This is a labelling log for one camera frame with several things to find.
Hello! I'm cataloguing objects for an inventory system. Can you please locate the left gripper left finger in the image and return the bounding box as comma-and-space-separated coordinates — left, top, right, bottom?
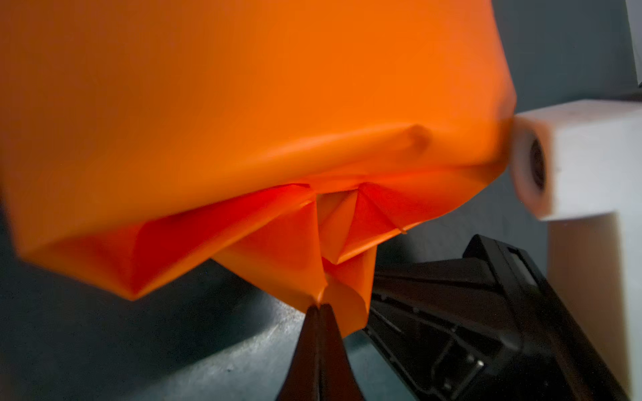
276, 306, 320, 401

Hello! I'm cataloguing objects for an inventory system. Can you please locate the green table mat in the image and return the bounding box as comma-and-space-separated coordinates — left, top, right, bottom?
1, 1, 638, 400

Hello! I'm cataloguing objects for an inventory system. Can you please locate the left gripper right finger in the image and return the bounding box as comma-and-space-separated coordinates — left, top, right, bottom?
319, 304, 364, 401

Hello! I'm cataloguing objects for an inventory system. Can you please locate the orange wrapping paper sheet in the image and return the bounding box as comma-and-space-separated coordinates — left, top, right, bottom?
1, 1, 516, 336

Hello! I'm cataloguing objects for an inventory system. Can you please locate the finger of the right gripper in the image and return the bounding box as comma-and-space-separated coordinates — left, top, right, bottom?
365, 235, 626, 400

